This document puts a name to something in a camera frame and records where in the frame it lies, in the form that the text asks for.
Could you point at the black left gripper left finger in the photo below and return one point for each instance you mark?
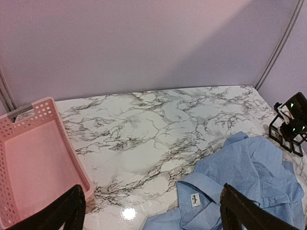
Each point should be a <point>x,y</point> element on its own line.
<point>67,211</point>

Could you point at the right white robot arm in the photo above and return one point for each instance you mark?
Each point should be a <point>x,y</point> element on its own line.
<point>294,115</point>

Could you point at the aluminium post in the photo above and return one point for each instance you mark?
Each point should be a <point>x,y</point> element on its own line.
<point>5,95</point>
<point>280,45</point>

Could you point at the pink plastic basket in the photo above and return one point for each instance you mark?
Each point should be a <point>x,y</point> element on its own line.
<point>37,162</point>

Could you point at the black frame box middle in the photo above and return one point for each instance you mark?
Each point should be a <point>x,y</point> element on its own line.
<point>288,145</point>

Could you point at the black frame box left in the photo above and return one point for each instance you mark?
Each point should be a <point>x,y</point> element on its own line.
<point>275,133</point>

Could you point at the left aluminium post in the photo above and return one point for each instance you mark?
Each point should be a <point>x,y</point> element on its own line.
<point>5,95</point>

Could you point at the black frame box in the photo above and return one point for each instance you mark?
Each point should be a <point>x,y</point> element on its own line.
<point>298,149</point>
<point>275,133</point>
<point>288,145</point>

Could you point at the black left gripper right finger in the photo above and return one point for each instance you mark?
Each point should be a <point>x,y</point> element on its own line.
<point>237,211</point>

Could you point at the blue shirt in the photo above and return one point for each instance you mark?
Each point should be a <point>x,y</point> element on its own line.
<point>253,166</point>

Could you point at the right aluminium post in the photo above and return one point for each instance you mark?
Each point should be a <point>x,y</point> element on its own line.
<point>280,45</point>

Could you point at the black frame box right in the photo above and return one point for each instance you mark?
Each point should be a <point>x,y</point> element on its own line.
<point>298,149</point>

